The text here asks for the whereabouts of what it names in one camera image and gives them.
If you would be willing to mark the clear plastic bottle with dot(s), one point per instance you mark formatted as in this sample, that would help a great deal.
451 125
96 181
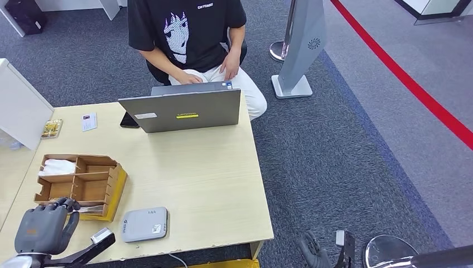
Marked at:
11 144

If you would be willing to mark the person's left forearm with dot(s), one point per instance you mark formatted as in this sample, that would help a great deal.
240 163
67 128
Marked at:
236 40

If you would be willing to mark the white room key card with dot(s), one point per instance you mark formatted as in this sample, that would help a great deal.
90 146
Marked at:
92 209

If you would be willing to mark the grey card reader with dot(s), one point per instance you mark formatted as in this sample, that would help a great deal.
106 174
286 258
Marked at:
144 225

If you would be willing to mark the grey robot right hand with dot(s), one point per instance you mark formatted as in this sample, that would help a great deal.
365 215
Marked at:
314 253

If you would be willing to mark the chrome stanchion post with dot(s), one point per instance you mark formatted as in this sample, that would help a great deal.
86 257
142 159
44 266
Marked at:
277 51
386 250

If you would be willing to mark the white partition panel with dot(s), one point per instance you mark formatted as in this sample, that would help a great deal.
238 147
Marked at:
20 107

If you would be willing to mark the grey kiosk stand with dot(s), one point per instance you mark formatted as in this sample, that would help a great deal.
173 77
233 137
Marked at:
300 44

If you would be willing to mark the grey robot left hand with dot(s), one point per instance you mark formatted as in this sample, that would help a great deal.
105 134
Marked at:
40 231

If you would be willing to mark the person's left hand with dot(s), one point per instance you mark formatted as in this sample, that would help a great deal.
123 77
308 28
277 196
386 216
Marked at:
231 66

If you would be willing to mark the person's right hand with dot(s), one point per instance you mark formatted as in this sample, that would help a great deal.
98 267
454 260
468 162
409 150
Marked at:
189 78

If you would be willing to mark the white photo ID card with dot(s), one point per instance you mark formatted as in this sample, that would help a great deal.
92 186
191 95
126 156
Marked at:
89 122

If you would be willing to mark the white counter with black base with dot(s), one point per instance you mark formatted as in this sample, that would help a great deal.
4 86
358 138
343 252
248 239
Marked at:
436 8

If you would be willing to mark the wooden compartment organizer box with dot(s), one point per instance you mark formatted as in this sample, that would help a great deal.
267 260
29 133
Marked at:
94 186

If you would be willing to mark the person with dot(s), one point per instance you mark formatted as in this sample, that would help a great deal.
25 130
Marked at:
192 37

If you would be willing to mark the black bag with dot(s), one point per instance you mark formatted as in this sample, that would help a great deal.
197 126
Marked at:
25 16

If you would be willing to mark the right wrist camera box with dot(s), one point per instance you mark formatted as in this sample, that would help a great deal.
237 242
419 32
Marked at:
346 248

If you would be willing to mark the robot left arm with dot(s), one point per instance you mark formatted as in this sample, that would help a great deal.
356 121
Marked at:
18 262

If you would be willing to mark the person's right forearm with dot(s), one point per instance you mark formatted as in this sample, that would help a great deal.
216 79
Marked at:
160 63

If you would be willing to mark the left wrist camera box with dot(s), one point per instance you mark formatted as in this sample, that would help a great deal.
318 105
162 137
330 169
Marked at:
100 236

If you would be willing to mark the grey laptop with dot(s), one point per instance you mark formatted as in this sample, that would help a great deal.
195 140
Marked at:
184 113

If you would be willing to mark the yellow box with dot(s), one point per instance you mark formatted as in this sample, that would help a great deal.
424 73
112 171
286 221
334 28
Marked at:
221 264

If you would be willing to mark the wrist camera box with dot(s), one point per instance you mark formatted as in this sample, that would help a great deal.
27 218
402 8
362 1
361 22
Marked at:
346 248
100 236

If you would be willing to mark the white desk frame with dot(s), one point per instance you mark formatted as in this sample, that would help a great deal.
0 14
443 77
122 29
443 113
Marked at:
110 7

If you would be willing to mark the white folded cloth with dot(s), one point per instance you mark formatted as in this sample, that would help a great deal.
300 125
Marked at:
57 167

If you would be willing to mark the black smartphone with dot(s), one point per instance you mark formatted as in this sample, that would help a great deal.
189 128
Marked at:
128 121

